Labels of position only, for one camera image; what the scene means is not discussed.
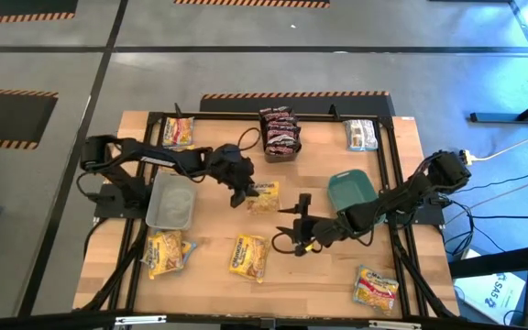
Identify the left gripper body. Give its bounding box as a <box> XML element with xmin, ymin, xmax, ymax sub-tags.
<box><xmin>207</xmin><ymin>142</ymin><xmax>256</xmax><ymax>193</ymax></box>

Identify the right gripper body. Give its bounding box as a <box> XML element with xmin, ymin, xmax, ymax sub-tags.
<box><xmin>296</xmin><ymin>217</ymin><xmax>338</xmax><ymax>247</ymax></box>

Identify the teal plastic bin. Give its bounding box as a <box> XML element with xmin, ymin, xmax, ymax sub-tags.
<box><xmin>326</xmin><ymin>168</ymin><xmax>387</xmax><ymax>226</ymax></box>

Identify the black Fire noodle pack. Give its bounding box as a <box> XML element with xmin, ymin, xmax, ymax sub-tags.
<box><xmin>258</xmin><ymin>105</ymin><xmax>293</xmax><ymax>116</ymax></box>
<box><xmin>266</xmin><ymin>120</ymin><xmax>301</xmax><ymax>133</ymax></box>
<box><xmin>266</xmin><ymin>140</ymin><xmax>302</xmax><ymax>156</ymax></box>
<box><xmin>263</xmin><ymin>113</ymin><xmax>298</xmax><ymax>124</ymax></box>
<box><xmin>266</xmin><ymin>129</ymin><xmax>302</xmax><ymax>145</ymax></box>

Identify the red yellow Maruchan noodle pack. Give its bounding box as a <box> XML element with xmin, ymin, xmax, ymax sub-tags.
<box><xmin>161</xmin><ymin>115</ymin><xmax>195</xmax><ymax>149</ymax></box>
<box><xmin>352</xmin><ymin>264</ymin><xmax>401</xmax><ymax>316</ymax></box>

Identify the grey plastic bin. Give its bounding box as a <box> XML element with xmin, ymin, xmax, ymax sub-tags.
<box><xmin>145</xmin><ymin>170</ymin><xmax>198</xmax><ymax>231</ymax></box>

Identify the blue Less Sodium noodle pack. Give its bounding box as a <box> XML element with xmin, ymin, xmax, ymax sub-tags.
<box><xmin>179</xmin><ymin>238</ymin><xmax>199</xmax><ymax>265</ymax></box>

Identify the dark brown plastic bin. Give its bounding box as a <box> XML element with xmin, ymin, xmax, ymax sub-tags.
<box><xmin>258</xmin><ymin>105</ymin><xmax>303</xmax><ymax>164</ymax></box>

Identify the hazard-striped black floor mat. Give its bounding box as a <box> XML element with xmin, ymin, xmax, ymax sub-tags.
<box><xmin>0</xmin><ymin>87</ymin><xmax>60</xmax><ymax>151</ymax></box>
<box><xmin>0</xmin><ymin>0</ymin><xmax>80</xmax><ymax>26</ymax></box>
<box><xmin>199</xmin><ymin>90</ymin><xmax>396</xmax><ymax>117</ymax></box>
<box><xmin>173</xmin><ymin>0</ymin><xmax>332</xmax><ymax>9</ymax></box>

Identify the white blue noodle pack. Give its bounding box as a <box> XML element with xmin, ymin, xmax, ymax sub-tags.
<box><xmin>342</xmin><ymin>118</ymin><xmax>380</xmax><ymax>152</ymax></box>

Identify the black floor beam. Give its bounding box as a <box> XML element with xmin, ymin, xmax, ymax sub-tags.
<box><xmin>448</xmin><ymin>242</ymin><xmax>528</xmax><ymax>280</ymax></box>

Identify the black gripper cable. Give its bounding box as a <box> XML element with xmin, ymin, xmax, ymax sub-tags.
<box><xmin>236</xmin><ymin>126</ymin><xmax>263</xmax><ymax>153</ymax></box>
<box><xmin>270</xmin><ymin>231</ymin><xmax>311</xmax><ymax>257</ymax></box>

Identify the black aluminium table frame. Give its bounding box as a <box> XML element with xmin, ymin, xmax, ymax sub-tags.
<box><xmin>73</xmin><ymin>103</ymin><xmax>460</xmax><ymax>322</ymax></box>

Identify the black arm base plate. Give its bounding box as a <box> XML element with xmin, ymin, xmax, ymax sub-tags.
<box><xmin>93</xmin><ymin>182</ymin><xmax>160</xmax><ymax>220</ymax></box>
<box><xmin>380</xmin><ymin>201</ymin><xmax>445</xmax><ymax>226</ymax></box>

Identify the silver metal bracket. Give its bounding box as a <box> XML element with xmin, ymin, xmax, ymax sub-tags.
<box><xmin>368</xmin><ymin>319</ymin><xmax>424</xmax><ymax>330</ymax></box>
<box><xmin>114</xmin><ymin>314</ymin><xmax>168</xmax><ymax>326</ymax></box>

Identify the black floor cable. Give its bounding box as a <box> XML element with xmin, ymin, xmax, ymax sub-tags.
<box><xmin>467</xmin><ymin>214</ymin><xmax>528</xmax><ymax>220</ymax></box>
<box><xmin>446</xmin><ymin>167</ymin><xmax>528</xmax><ymax>196</ymax></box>

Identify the white floor cable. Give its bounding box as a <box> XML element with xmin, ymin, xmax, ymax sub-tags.
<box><xmin>472</xmin><ymin>131</ymin><xmax>528</xmax><ymax>162</ymax></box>

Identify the black desk leg frame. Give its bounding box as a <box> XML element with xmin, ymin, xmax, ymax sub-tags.
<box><xmin>468</xmin><ymin>0</ymin><xmax>528</xmax><ymax>125</ymax></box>

